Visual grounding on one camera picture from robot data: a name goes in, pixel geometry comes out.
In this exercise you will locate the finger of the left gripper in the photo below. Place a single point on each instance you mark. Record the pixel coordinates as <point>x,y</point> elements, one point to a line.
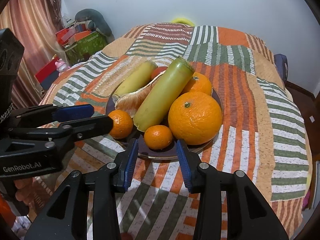
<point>55,112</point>
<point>75,132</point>

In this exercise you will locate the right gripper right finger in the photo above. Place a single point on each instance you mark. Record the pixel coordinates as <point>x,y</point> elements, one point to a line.
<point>249,216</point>

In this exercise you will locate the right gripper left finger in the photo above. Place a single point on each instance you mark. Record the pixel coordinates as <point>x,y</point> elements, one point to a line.
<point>65,215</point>

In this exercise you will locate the small tangerine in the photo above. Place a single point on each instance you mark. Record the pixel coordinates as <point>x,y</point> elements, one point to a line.
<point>122,124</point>
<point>158,137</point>

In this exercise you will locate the peeled pomelo segment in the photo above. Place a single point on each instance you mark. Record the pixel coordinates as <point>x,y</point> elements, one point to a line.
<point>131,102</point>

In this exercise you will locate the large orange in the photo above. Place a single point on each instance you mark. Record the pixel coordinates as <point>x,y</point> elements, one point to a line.
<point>195,117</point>
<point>198,83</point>

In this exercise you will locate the sugarcane piece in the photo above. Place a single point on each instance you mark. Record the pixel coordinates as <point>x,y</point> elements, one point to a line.
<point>166,90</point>
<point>140,77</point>

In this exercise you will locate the red tomato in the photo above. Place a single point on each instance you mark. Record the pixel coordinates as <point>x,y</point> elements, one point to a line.
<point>157,71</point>

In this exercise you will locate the person's left hand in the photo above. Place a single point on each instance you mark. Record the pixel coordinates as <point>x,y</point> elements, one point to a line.
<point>26,191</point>

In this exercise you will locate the red gift box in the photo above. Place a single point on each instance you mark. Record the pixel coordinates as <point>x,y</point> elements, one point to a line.
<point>48,74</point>

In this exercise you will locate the dark red jujube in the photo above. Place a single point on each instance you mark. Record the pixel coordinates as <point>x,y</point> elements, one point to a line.
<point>126,236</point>

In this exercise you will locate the pink toy figure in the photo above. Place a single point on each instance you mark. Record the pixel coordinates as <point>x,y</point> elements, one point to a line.
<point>61,66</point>

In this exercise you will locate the green storage box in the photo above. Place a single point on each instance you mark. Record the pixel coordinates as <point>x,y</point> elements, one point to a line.
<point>83,49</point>

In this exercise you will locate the purple ceramic plate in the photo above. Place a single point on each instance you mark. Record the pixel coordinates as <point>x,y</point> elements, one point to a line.
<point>166,154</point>

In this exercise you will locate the striped patchwork bedspread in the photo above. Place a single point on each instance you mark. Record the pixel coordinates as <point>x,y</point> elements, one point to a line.
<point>263,131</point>

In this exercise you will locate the orange box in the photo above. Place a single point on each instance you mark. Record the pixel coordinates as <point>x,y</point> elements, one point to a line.
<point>78,36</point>

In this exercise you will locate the striped pink curtain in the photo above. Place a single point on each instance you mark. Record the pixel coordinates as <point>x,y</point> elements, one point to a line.
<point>35,24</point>

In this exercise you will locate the grey shark plush toy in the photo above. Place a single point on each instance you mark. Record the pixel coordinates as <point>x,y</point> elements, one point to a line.
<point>97,20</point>

